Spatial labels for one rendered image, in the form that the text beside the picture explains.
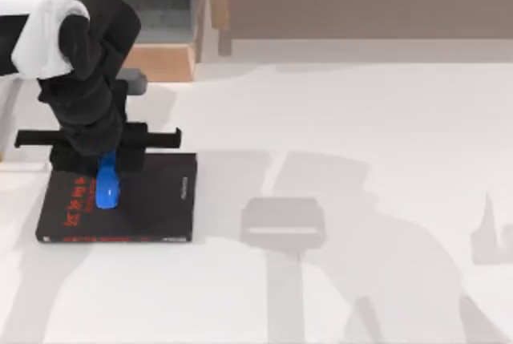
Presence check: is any black book with red lettering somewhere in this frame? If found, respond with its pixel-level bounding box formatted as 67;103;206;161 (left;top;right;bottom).
34;152;199;245

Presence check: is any pale grey rounded box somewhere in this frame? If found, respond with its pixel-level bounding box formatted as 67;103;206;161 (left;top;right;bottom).
115;67;148;97

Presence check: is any pale wooden cabinet base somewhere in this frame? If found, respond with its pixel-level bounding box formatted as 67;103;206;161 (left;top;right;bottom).
118;42;197;83

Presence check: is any grey cabinet with dark inside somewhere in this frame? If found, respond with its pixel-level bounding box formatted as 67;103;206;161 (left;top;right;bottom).
10;0;209;65

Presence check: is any wooden open shelf cupboard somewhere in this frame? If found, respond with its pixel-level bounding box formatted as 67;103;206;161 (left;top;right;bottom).
204;0;513;57

